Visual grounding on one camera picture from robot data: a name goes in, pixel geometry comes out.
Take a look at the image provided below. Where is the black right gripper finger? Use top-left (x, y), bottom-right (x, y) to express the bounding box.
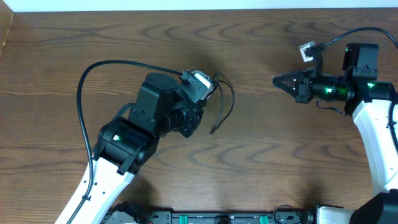
top-left (272, 70), bottom-right (305, 86)
top-left (272, 79), bottom-right (297, 96)

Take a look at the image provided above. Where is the black thin usb cable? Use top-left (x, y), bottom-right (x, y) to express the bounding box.
top-left (210, 70), bottom-right (236, 135)

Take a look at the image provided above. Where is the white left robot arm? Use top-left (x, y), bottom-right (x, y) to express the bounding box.
top-left (57, 70), bottom-right (215, 223)

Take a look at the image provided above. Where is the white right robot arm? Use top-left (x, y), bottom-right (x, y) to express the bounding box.
top-left (272, 42), bottom-right (397, 223)

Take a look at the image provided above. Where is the black right camera cable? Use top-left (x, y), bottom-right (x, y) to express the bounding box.
top-left (313, 26), bottom-right (398, 147)

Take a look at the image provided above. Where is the black camera cable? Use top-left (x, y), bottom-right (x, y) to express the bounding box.
top-left (313, 26), bottom-right (398, 147)
top-left (67, 60), bottom-right (184, 224)

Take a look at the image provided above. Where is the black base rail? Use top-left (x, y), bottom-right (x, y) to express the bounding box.
top-left (101, 202), bottom-right (315, 224)

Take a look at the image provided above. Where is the black left camera cable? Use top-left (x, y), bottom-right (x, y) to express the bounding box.
top-left (67, 60), bottom-right (184, 224)

